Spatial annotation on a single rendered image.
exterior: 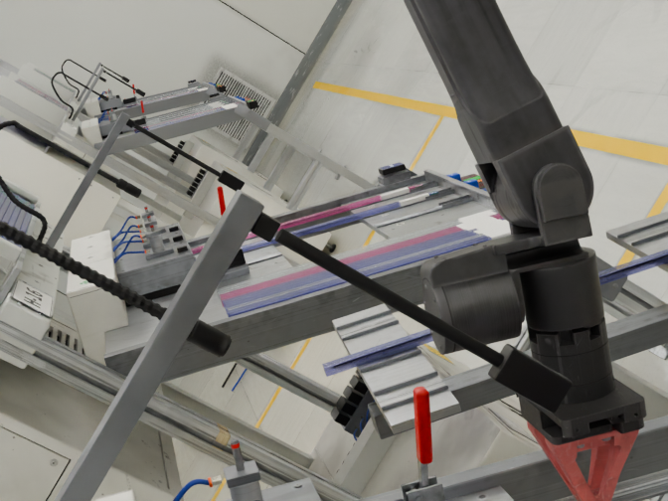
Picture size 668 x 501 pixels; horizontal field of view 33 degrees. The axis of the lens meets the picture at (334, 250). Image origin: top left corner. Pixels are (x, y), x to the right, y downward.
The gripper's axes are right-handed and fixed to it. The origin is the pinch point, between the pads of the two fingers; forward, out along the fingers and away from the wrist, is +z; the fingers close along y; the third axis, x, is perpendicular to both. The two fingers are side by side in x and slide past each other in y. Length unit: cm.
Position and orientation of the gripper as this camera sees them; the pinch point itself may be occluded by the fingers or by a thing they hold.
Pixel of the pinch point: (592, 499)
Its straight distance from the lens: 91.2
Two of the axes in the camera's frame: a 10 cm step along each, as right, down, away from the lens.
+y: 2.0, 1.8, -9.6
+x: 9.6, -2.2, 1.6
